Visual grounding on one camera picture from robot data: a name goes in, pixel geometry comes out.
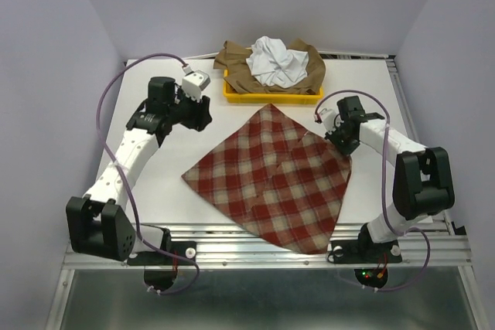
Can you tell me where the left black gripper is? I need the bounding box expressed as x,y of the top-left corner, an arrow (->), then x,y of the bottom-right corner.
167,85 -> 212,132

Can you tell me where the red plaid skirt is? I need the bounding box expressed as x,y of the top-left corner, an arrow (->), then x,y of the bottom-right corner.
182,104 -> 352,254

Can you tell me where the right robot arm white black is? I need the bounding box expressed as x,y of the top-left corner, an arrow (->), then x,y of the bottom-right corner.
314,90 -> 455,264

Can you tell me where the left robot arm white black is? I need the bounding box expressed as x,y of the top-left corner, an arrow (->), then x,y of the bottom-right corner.
66,70 -> 212,264

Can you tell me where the brown skirt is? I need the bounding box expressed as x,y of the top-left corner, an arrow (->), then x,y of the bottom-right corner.
213,39 -> 326,94

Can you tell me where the yellow plastic tray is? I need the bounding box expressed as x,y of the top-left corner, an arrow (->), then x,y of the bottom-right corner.
223,70 -> 324,106

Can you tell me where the white skirt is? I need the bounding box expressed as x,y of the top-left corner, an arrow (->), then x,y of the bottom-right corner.
246,36 -> 309,89

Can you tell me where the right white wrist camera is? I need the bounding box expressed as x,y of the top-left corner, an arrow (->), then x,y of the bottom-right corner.
315,108 -> 339,132

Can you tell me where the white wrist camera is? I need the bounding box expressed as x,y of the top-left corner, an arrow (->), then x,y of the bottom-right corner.
181,70 -> 210,102
315,108 -> 339,132

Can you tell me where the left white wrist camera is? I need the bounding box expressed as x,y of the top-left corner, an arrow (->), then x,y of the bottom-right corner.
181,70 -> 210,102

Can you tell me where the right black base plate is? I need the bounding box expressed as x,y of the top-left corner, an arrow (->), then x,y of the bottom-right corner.
326,240 -> 402,265

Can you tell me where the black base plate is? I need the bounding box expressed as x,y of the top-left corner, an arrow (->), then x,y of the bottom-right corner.
326,240 -> 402,265
127,240 -> 197,267

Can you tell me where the aluminium frame rail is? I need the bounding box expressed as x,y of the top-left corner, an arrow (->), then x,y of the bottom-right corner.
63,221 -> 473,270

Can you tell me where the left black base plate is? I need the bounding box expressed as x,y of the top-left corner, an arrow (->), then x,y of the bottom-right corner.
127,240 -> 197,267

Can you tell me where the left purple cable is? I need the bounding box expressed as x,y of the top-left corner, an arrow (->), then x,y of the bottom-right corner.
95,53 -> 201,295

